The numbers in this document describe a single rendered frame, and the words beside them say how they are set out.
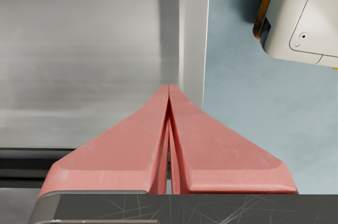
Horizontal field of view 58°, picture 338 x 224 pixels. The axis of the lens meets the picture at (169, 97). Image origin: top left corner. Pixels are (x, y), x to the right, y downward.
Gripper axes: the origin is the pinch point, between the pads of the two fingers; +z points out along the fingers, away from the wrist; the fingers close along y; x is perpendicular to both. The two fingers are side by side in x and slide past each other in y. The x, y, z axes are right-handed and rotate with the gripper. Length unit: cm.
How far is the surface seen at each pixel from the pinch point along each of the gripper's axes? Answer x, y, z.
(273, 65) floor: 59, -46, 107
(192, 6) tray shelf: 2.6, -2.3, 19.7
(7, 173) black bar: 26.3, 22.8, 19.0
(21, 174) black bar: 26.5, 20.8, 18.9
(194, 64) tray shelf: 9.2, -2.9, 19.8
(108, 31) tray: 5.3, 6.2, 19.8
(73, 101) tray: 14.5, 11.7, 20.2
